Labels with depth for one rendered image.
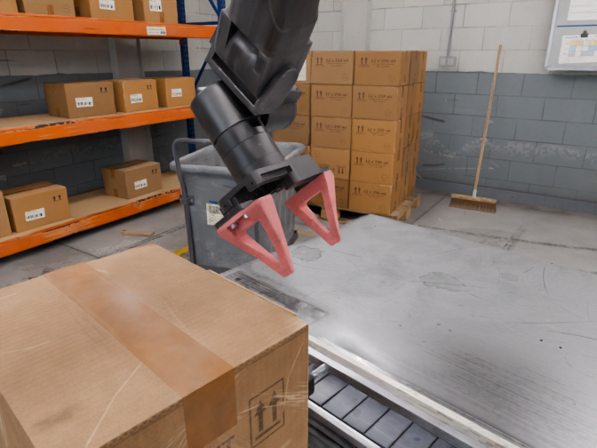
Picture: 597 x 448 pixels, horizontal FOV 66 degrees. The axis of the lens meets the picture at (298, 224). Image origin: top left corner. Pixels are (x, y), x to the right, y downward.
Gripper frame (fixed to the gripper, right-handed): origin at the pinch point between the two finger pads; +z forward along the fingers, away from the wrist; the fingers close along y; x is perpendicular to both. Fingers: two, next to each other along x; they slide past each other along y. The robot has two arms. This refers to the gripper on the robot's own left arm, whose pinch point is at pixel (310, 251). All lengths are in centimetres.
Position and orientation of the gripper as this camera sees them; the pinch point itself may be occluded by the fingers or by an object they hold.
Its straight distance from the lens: 47.9
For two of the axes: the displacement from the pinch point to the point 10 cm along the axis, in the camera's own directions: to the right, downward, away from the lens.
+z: 5.3, 8.5, -0.6
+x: -6.6, 4.5, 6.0
